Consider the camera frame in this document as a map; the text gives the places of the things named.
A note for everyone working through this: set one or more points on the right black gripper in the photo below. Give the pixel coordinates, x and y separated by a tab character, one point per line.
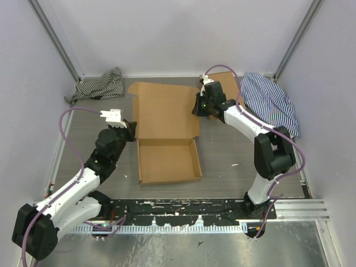
198	111

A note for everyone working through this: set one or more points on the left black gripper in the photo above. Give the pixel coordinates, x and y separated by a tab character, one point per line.
130	130

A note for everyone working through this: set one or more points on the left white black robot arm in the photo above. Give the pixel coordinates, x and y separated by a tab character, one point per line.
38	228

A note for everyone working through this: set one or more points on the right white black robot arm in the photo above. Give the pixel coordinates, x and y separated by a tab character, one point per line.
273	150

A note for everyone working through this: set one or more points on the folded brown cardboard box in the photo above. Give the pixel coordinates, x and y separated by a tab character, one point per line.
230	88

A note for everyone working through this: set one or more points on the blue white striped cloth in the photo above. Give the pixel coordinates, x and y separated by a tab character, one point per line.
266	99

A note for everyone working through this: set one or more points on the grey striped cloth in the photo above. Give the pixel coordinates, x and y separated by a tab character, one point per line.
108	85

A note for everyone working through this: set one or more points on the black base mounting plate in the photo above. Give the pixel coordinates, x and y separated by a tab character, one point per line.
178	212

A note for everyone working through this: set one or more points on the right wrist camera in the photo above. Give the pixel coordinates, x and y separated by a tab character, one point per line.
210	87

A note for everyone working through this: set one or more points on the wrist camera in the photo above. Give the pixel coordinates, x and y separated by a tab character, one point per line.
114	118
210	87

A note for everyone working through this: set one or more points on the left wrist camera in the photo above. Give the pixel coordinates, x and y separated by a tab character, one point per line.
114	118

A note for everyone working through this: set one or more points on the perforated cable duct strip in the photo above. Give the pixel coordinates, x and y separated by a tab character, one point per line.
194	229

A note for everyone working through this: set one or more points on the aluminium rail frame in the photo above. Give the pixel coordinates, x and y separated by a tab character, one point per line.
293	209

